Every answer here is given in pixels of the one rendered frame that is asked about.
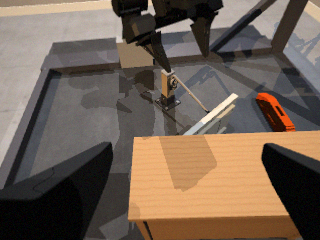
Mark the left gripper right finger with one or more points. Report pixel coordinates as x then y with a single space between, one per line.
296 179

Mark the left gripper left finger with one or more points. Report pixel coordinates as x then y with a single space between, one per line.
57 203

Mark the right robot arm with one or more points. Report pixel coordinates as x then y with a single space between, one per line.
132 8

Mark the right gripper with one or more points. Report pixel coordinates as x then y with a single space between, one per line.
150 40

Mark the wooden post with metal hook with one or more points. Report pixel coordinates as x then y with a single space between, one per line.
168 99

